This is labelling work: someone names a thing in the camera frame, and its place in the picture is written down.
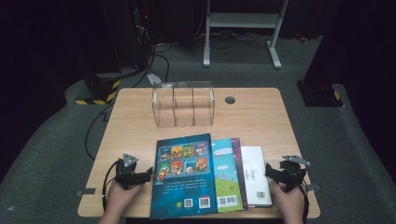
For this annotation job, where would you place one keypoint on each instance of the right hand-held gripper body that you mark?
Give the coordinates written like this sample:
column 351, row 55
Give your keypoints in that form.
column 292, row 174

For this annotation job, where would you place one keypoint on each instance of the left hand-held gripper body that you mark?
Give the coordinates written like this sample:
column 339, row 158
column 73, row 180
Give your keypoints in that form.
column 127, row 175

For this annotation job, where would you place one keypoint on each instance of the white book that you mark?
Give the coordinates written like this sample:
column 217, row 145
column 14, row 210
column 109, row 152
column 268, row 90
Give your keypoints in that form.
column 255, row 165

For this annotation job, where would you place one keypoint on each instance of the purple book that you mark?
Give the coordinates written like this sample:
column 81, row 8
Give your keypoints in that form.
column 239, row 168

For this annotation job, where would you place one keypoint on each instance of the dark blue picture book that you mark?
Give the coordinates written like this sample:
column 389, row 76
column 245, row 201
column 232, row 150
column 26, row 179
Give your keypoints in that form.
column 183, row 189

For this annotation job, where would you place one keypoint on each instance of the clear acrylic book rack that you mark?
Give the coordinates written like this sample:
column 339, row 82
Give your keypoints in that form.
column 183, row 105

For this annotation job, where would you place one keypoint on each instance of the person's left hand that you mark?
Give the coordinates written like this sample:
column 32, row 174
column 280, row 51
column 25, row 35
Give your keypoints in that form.
column 120, row 200

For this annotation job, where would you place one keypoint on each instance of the person's right hand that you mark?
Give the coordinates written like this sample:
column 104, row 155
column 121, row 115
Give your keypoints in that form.
column 289, row 203

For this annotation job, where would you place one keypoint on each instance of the black yellow striped base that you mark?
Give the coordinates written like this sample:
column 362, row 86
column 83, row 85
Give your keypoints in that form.
column 99, row 90
column 320, row 96

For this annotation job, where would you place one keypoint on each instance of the white plastic piece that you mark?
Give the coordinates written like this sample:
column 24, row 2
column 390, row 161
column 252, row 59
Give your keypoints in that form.
column 154, row 78

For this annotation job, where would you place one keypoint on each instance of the small grey tape scrap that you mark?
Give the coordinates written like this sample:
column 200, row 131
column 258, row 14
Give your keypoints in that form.
column 10, row 208

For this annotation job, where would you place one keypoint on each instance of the red can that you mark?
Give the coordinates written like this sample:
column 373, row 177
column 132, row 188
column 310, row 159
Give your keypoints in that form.
column 301, row 38

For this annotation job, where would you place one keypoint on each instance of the black computer cabinet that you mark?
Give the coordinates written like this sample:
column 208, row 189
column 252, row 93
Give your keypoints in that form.
column 127, row 31

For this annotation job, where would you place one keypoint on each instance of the white-framed desk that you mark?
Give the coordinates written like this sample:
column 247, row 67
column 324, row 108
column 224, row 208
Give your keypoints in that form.
column 243, row 20

